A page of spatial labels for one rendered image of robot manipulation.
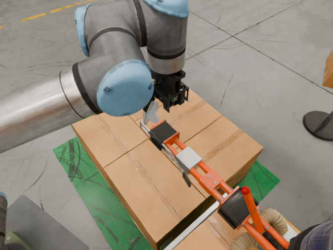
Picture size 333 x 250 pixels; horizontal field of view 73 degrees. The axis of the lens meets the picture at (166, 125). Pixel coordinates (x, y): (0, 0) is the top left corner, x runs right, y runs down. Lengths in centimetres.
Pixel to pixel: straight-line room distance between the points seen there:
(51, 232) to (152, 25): 113
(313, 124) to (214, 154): 149
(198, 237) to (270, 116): 200
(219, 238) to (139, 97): 80
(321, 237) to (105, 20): 57
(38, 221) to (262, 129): 217
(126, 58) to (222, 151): 141
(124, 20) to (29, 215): 118
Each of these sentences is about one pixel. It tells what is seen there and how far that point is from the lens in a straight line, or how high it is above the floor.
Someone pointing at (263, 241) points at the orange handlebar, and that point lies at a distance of 74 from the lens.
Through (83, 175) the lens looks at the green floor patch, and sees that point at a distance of 229.
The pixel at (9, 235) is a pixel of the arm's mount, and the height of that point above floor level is 79.
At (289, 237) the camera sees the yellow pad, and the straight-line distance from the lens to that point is 90.
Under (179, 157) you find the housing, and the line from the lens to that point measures 78.
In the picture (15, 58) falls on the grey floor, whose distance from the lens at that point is 394.
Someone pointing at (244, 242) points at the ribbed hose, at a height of 123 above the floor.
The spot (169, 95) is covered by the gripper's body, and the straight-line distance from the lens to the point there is 59.
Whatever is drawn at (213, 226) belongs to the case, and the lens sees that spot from 105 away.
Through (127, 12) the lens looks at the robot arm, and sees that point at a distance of 46.
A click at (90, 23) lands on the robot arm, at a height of 175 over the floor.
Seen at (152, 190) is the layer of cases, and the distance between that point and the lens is 152.
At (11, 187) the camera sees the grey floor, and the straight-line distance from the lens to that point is 253.
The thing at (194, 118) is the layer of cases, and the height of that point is 54.
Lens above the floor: 196
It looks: 52 degrees down
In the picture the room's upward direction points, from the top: straight up
